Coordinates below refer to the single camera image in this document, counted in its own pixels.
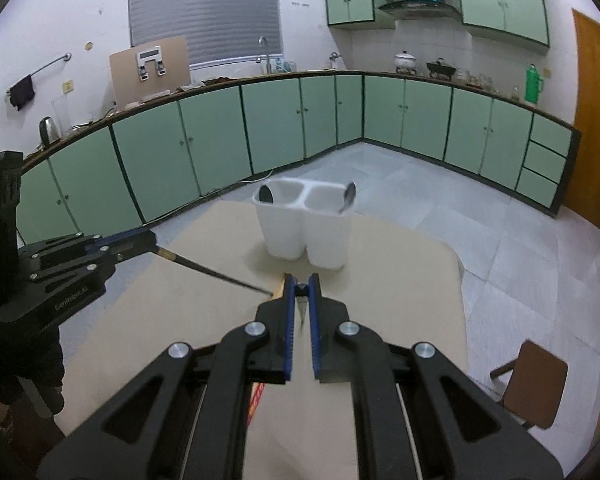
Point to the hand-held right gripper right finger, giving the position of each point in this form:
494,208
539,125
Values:
315,332

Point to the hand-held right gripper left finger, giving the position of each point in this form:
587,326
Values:
290,332

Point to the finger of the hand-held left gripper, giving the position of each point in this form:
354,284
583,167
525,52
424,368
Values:
122,254
125,239

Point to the black chopstick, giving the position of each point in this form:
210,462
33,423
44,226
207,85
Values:
215,274

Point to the white two-compartment utensil holder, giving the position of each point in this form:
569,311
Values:
305,232

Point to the person's left hand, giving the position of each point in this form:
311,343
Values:
35,365

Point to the electric kettle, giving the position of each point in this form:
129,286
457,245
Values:
48,131

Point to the clear glass pitcher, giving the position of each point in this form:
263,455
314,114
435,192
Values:
61,117

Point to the black towel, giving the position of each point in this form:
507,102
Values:
22,92

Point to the black spoon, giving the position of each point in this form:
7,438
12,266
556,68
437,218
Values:
267,194

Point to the metal spoon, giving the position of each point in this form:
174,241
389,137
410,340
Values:
349,195

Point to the metal towel bar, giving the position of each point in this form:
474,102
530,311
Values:
45,66

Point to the brown cardboard board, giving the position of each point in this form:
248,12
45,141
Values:
127,77

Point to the dark cloth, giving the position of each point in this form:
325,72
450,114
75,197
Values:
219,79

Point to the white scale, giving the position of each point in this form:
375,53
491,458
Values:
150,55

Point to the green base cabinets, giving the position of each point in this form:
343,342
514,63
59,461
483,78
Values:
280,120

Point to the wooden chair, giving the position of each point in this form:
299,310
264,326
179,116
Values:
537,385

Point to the metal faucet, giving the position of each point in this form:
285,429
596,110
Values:
267,57

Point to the bottles beside faucet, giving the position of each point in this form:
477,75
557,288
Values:
285,65

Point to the grey window blind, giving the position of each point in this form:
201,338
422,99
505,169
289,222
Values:
205,10

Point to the small metal kettle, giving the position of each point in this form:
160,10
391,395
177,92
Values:
334,61

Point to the white pot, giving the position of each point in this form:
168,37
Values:
405,61

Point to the black wok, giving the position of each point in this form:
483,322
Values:
440,67

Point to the row of glass jars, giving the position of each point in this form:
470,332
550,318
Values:
475,79

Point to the small bottle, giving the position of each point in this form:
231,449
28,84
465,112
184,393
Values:
515,91

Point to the green thermos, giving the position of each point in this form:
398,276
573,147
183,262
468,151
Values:
532,87

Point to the black range hood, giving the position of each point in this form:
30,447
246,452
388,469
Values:
420,8

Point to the wooden door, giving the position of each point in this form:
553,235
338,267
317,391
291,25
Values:
595,125

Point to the green wall cabinets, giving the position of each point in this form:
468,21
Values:
500,0

